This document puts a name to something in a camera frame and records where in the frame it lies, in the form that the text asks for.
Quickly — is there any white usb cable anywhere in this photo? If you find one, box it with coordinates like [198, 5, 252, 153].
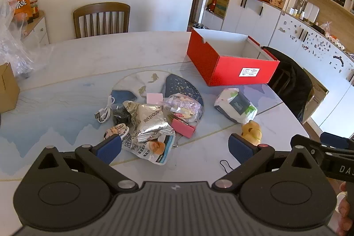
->
[95, 95, 116, 123]

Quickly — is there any clear bun packet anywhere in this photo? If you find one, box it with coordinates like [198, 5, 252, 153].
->
[163, 94, 201, 126]

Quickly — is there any person's right hand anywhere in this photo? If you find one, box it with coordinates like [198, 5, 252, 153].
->
[337, 181, 354, 236]

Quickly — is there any black hair tie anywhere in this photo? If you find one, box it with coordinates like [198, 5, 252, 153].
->
[220, 160, 235, 173]

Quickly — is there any pink red small box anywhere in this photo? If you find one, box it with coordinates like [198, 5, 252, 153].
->
[170, 118, 197, 139]

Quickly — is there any brown cardboard box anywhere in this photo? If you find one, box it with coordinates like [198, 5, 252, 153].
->
[0, 62, 21, 113]

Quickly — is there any white chicken sausage packet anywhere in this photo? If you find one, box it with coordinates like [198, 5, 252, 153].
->
[120, 131, 176, 165]

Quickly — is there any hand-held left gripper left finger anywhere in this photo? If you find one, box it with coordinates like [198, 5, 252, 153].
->
[36, 134, 139, 193]

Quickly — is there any long white sticker cabinet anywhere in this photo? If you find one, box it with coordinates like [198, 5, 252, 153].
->
[269, 12, 354, 126]

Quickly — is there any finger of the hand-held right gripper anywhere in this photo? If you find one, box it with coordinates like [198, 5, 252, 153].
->
[320, 132, 354, 149]
[290, 134, 354, 156]

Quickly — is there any light pink notepad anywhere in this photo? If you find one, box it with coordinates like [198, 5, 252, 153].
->
[146, 93, 164, 106]

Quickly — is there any red cardboard box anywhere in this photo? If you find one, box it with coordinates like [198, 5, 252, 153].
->
[187, 27, 280, 86]

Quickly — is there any orange snack bag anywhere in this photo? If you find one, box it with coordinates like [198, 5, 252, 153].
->
[10, 0, 30, 18]

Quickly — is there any open cardboard box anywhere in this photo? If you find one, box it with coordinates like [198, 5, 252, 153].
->
[304, 78, 329, 123]

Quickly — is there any wooden chair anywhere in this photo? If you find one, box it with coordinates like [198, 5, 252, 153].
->
[73, 2, 131, 39]

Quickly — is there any silver snack packet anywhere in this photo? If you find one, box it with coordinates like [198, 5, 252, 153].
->
[123, 100, 175, 144]

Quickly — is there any printed marble desktop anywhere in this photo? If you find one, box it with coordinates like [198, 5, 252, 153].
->
[0, 31, 323, 236]

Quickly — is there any wet wipes pack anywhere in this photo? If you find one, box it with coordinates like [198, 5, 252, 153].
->
[214, 88, 258, 124]

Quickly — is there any white side cabinet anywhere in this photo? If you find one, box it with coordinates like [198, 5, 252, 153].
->
[22, 11, 50, 46]

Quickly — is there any white two-door cabinet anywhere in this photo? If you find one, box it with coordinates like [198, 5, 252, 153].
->
[221, 0, 283, 37]

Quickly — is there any dark seaweed packet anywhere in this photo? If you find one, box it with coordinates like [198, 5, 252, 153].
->
[112, 103, 132, 124]

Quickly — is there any black chair with jacket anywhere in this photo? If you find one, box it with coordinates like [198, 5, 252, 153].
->
[261, 46, 313, 123]

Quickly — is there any printed storage carton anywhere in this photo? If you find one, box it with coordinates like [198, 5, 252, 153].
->
[214, 0, 230, 17]

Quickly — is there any clear plastic bag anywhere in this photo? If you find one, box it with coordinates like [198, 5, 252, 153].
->
[0, 0, 53, 79]

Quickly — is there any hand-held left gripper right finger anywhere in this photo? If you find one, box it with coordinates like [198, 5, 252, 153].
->
[212, 133, 321, 194]

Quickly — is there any yellow duck toy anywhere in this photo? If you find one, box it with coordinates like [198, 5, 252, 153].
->
[241, 120, 263, 146]

